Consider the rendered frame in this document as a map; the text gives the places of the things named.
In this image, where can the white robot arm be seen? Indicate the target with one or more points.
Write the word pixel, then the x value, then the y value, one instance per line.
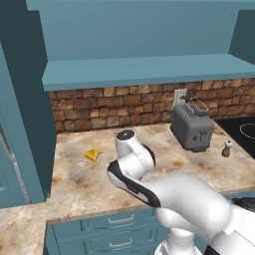
pixel 186 199

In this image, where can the teal tall cabinet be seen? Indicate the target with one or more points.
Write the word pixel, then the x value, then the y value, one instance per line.
pixel 23 109

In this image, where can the yellow cheese wedge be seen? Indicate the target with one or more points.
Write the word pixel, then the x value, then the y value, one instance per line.
pixel 92 155

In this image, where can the grey toaster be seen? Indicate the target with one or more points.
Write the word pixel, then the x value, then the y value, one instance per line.
pixel 192 128

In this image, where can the teal drawer front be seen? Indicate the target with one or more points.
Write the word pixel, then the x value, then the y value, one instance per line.
pixel 103 224
pixel 109 242

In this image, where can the brown pepper shaker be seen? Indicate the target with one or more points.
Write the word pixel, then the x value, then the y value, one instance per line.
pixel 227 149

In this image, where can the black hob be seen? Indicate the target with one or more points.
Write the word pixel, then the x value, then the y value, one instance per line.
pixel 241 132

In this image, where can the white wall socket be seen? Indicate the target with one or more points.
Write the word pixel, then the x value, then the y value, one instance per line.
pixel 179 96

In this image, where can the teal open wall cabinet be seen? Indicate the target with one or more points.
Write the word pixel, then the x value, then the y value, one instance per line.
pixel 146 43

